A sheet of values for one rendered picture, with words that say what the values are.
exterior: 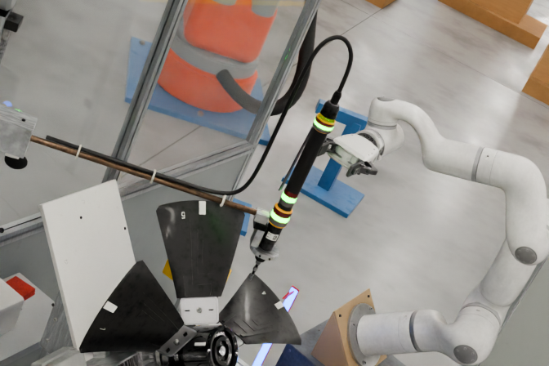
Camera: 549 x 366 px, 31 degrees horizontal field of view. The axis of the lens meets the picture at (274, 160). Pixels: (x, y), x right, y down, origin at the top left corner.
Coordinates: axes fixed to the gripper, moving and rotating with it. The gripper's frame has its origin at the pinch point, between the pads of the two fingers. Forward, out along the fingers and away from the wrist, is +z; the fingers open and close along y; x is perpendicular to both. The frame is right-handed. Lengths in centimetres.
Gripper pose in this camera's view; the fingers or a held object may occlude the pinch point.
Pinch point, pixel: (335, 160)
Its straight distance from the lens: 232.6
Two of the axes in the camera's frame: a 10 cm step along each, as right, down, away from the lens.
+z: -5.1, 2.1, -8.3
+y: -7.7, -5.3, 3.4
